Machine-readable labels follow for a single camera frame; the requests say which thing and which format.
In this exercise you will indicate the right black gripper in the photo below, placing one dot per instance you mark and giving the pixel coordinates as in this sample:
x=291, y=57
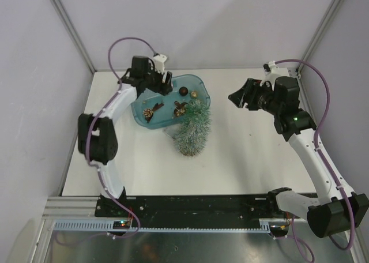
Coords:
x=252, y=86

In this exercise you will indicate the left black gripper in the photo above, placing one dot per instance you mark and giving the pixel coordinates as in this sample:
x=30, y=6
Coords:
x=162, y=89

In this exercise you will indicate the dark brown bauble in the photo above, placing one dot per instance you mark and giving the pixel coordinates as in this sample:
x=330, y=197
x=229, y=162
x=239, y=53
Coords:
x=183, y=91

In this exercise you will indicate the clear battery box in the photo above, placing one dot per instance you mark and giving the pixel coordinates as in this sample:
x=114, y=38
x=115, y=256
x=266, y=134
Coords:
x=171, y=131

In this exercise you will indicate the small frosted christmas tree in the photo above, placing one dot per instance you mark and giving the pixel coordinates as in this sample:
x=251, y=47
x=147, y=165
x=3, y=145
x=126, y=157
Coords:
x=192, y=135

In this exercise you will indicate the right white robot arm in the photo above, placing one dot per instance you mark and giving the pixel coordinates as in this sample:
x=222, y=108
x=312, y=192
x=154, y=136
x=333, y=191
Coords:
x=337, y=208

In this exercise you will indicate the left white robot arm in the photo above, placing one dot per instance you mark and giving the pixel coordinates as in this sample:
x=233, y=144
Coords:
x=97, y=139

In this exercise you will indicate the teal plastic container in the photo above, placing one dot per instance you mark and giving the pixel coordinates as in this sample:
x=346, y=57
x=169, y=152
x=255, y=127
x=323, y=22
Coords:
x=163, y=106

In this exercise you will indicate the pine cone ornament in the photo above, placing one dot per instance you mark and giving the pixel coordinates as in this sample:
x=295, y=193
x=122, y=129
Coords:
x=147, y=113

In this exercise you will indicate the brown ribbon ornament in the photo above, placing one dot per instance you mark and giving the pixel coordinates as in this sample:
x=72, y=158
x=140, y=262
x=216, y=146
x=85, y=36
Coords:
x=180, y=109

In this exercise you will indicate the gold bell cluster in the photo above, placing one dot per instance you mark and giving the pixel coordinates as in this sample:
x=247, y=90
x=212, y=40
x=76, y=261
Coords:
x=194, y=94

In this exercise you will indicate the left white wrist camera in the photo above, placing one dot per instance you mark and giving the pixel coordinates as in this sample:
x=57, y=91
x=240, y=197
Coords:
x=159, y=62

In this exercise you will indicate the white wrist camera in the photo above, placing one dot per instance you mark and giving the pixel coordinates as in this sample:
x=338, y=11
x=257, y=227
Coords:
x=272, y=72
x=159, y=62

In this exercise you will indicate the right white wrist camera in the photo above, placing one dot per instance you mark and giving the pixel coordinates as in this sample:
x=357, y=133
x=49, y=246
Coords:
x=272, y=72

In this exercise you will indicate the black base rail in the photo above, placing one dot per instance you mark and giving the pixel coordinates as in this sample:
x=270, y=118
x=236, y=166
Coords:
x=213, y=212

